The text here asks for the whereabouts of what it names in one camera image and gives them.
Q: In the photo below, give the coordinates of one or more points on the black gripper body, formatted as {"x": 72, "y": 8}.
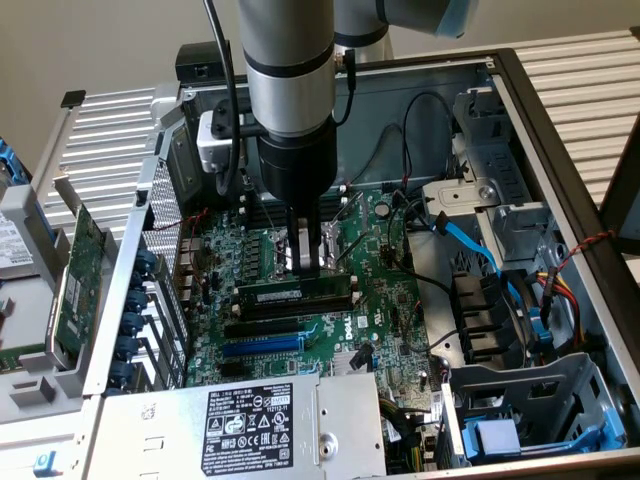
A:
{"x": 297, "y": 165}

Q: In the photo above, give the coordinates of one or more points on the green RAM stick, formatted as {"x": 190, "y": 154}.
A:
{"x": 275, "y": 297}
{"x": 20, "y": 357}

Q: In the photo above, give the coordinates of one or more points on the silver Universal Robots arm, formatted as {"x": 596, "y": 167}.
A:
{"x": 285, "y": 75}

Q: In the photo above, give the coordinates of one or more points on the metal CPU socket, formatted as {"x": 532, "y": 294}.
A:
{"x": 330, "y": 245}

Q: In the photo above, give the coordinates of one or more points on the thin metal locking lever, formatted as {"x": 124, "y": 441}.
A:
{"x": 352, "y": 248}

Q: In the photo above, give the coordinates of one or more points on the round coin battery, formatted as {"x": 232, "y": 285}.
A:
{"x": 383, "y": 208}

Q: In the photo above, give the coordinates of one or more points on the long black expansion slot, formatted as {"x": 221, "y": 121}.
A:
{"x": 260, "y": 329}

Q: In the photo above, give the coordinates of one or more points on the green Dell motherboard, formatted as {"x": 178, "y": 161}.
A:
{"x": 400, "y": 300}

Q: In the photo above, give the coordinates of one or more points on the open grey PC case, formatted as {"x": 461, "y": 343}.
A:
{"x": 380, "y": 100}

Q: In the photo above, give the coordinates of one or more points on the long blue expansion slot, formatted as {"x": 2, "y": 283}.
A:
{"x": 260, "y": 346}

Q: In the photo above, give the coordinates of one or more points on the small silver chipset heatsink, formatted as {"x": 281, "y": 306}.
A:
{"x": 342, "y": 365}

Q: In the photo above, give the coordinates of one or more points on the short black expansion slot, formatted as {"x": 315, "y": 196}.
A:
{"x": 232, "y": 370}

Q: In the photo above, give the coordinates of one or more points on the black box device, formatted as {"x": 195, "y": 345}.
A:
{"x": 195, "y": 60}

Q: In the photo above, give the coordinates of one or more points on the dark blue card clip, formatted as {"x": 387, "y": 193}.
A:
{"x": 128, "y": 347}
{"x": 133, "y": 322}
{"x": 137, "y": 300}
{"x": 122, "y": 374}
{"x": 146, "y": 261}

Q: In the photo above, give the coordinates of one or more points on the black fan shroud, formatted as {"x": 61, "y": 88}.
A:
{"x": 480, "y": 310}

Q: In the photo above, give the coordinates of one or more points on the silver drive cage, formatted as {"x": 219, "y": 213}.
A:
{"x": 515, "y": 220}

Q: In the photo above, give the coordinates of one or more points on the green graphics card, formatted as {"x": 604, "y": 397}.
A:
{"x": 80, "y": 280}

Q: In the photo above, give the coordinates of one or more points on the silver power supply unit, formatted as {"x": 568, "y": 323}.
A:
{"x": 150, "y": 425}

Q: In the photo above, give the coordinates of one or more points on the grey metal disk bay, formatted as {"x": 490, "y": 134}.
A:
{"x": 525, "y": 395}

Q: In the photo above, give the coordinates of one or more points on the blue disk tray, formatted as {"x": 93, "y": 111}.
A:
{"x": 495, "y": 435}

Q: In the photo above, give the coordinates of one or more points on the silver Toshiba hard disk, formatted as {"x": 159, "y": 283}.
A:
{"x": 12, "y": 245}

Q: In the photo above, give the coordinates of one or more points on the grey parts rack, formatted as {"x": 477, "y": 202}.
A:
{"x": 25, "y": 320}

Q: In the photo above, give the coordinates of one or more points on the dark upright panel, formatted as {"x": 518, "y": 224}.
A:
{"x": 625, "y": 200}

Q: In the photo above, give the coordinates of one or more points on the blue case latch button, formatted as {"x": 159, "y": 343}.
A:
{"x": 46, "y": 462}

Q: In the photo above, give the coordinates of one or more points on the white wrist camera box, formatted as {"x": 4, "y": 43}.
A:
{"x": 210, "y": 145}

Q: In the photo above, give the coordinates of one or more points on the small black table bracket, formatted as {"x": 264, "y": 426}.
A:
{"x": 73, "y": 98}

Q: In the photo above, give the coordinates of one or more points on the blue disk rail frame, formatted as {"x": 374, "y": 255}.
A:
{"x": 12, "y": 160}

